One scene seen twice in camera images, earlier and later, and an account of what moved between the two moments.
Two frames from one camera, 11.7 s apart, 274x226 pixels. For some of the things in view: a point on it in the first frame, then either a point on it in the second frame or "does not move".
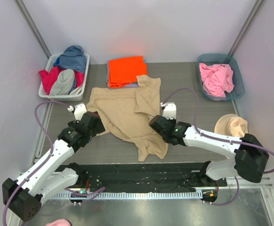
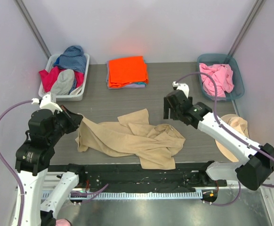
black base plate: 148,177 does not move
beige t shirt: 126,112 -> 132,135
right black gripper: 157,123 -> 173,105
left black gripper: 95,123 -> 71,118
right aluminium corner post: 249,19 does not move
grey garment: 64,84 does not move
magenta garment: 48,78 does not move
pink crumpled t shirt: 216,79 does not move
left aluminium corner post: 33,27 does not move
